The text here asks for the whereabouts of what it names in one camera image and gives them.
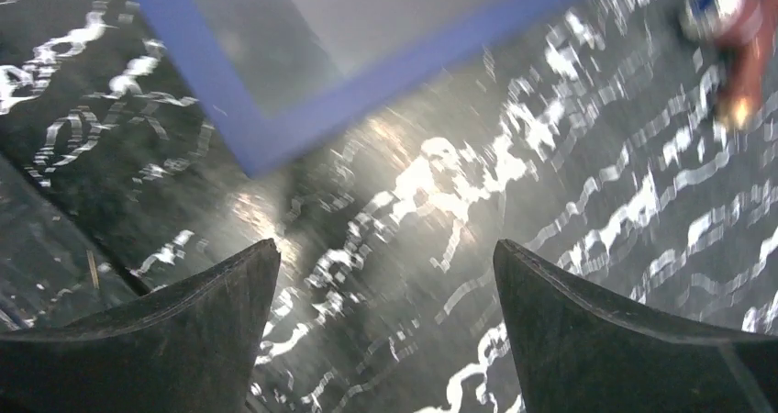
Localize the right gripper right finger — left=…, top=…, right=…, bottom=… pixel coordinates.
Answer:
left=493, top=240, right=777, bottom=412

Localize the red brown small tool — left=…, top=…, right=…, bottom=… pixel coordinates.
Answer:
left=679, top=0, right=777, bottom=131

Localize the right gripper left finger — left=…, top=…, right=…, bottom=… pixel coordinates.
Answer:
left=1, top=239, right=281, bottom=412

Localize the blue photo frame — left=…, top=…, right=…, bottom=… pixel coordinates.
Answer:
left=135, top=0, right=570, bottom=176

